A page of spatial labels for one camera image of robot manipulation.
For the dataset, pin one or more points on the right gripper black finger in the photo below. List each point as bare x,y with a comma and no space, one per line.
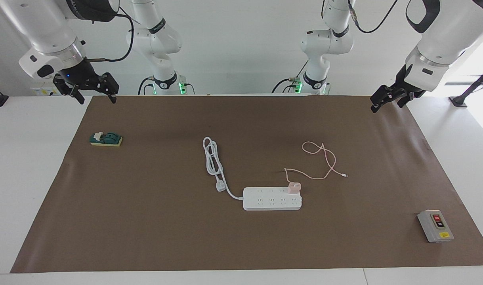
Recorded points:
71,91
109,85

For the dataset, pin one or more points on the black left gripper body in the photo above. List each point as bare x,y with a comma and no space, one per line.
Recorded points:
403,85

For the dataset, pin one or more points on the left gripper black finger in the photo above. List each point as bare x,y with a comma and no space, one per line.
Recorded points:
411,97
382,97

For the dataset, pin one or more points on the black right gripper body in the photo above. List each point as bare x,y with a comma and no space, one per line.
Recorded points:
81,75

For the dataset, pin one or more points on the pink charger plug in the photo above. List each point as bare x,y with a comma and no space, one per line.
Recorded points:
293,187

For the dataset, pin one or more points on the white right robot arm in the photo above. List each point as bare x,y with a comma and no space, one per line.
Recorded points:
47,35

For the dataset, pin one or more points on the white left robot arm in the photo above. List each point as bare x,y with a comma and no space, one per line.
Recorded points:
443,39

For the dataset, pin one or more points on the white power strip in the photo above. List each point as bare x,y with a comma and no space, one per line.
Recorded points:
269,200

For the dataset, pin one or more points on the white box with yellow labels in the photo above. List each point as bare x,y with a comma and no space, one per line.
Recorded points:
43,92

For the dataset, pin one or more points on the tall black stand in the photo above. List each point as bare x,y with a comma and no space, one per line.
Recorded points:
473,86

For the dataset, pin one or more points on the brown paper mat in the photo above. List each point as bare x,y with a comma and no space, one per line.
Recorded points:
241,245

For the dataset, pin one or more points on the green knife switch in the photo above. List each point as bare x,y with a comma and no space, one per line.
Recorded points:
106,139

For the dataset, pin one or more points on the grey push-button switch box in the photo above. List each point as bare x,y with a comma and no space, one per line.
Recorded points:
435,226

